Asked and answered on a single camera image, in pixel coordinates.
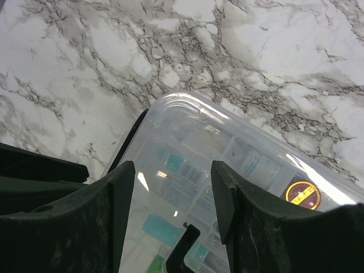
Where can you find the green small packet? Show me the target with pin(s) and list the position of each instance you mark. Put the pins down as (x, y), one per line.
(157, 265)

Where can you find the black lid handle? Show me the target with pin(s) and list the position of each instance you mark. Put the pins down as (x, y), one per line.
(175, 262)

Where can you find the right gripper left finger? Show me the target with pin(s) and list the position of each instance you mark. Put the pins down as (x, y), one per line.
(64, 226)

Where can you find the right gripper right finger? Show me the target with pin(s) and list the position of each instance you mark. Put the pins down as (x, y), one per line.
(263, 233)

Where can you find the clear plastic box lid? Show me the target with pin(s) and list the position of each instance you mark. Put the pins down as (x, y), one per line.
(180, 137)

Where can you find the black box handle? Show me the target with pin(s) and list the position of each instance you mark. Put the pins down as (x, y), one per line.
(122, 147)

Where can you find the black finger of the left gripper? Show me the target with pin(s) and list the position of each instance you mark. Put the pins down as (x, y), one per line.
(37, 176)

